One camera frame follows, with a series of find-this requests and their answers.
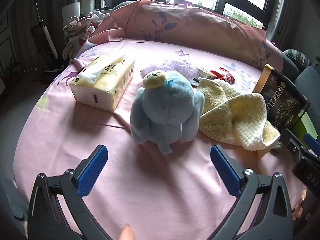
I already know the dark green knit cloth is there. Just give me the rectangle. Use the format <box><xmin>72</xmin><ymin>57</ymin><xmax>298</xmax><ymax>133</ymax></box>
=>
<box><xmin>271</xmin><ymin>141</ymin><xmax>284</xmax><ymax>153</ymax></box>

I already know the pink bed sheet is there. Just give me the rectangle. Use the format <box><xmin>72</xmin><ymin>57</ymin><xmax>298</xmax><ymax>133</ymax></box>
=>
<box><xmin>14</xmin><ymin>39</ymin><xmax>310</xmax><ymax>240</ymax></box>

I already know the grey curtain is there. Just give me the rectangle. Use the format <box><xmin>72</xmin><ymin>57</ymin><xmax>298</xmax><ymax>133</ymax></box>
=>
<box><xmin>265</xmin><ymin>0</ymin><xmax>304</xmax><ymax>45</ymax></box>

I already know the floor mop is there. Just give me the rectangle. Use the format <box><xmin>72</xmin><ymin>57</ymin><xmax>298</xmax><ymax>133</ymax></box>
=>
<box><xmin>25</xmin><ymin>0</ymin><xmax>59</xmax><ymax>59</ymax></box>

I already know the dark grey sofa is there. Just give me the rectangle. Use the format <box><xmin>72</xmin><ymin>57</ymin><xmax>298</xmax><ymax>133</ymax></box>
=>
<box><xmin>281</xmin><ymin>52</ymin><xmax>320</xmax><ymax>100</ymax></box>

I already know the black planter box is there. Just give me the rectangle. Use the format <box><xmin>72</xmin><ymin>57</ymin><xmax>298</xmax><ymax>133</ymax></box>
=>
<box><xmin>104</xmin><ymin>0</ymin><xmax>150</xmax><ymax>8</ymax></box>

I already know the pink floral pillow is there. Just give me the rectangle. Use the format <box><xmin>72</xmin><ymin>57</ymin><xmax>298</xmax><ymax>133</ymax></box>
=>
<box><xmin>89</xmin><ymin>0</ymin><xmax>284</xmax><ymax>73</ymax></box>

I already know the yellow tissue pack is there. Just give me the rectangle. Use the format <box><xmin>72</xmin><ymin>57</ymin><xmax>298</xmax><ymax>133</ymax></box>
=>
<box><xmin>69</xmin><ymin>54</ymin><xmax>135</xmax><ymax>112</ymax></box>

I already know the black and gold tea box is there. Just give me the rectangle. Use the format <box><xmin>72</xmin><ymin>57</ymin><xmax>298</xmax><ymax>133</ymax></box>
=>
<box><xmin>252</xmin><ymin>64</ymin><xmax>310</xmax><ymax>132</ymax></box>

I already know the green box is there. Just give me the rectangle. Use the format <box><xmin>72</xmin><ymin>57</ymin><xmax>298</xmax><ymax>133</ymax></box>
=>
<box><xmin>290</xmin><ymin>110</ymin><xmax>319</xmax><ymax>140</ymax></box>

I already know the panelled cabinet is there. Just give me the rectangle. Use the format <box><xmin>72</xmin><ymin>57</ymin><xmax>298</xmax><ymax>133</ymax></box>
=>
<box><xmin>0</xmin><ymin>0</ymin><xmax>28</xmax><ymax>93</ymax></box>

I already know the person's left hand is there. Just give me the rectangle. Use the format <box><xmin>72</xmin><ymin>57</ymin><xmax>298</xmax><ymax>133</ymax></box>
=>
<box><xmin>118</xmin><ymin>224</ymin><xmax>135</xmax><ymax>240</ymax></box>

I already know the purple grey towel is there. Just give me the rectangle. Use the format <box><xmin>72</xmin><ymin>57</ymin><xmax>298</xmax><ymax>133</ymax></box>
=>
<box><xmin>140</xmin><ymin>59</ymin><xmax>199</xmax><ymax>82</ymax></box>

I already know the red white sock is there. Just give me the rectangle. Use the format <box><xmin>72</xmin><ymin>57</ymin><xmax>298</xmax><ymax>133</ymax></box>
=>
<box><xmin>197</xmin><ymin>67</ymin><xmax>236</xmax><ymax>84</ymax></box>

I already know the yellow towel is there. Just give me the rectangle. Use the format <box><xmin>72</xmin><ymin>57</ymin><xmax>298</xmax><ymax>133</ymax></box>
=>
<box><xmin>198</xmin><ymin>77</ymin><xmax>281</xmax><ymax>151</ymax></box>

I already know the person's right hand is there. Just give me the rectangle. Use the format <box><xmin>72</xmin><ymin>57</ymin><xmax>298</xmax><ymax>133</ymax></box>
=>
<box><xmin>292</xmin><ymin>188</ymin><xmax>310</xmax><ymax>222</ymax></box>

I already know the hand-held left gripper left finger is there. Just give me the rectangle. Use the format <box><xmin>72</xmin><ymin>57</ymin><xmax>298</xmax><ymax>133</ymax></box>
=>
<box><xmin>27</xmin><ymin>144</ymin><xmax>125</xmax><ymax>240</ymax></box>

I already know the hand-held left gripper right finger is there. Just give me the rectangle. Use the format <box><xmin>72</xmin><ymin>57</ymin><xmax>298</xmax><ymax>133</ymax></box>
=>
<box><xmin>210</xmin><ymin>144</ymin><xmax>293</xmax><ymax>240</ymax></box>

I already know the crumpled white cloth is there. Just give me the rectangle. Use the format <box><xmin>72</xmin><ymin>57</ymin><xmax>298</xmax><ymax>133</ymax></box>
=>
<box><xmin>62</xmin><ymin>10</ymin><xmax>110</xmax><ymax>60</ymax></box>

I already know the blue plush toy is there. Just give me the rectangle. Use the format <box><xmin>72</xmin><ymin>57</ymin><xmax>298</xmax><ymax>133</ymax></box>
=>
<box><xmin>130</xmin><ymin>70</ymin><xmax>205</xmax><ymax>155</ymax></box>

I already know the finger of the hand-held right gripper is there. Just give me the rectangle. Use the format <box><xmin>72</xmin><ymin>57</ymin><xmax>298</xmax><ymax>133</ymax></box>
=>
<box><xmin>281</xmin><ymin>129</ymin><xmax>312</xmax><ymax>158</ymax></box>
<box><xmin>303</xmin><ymin>133</ymin><xmax>320</xmax><ymax>156</ymax></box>

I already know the patterned cushion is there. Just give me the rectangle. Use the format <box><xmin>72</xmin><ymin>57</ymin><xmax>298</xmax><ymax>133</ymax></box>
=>
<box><xmin>284</xmin><ymin>49</ymin><xmax>313</xmax><ymax>67</ymax></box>

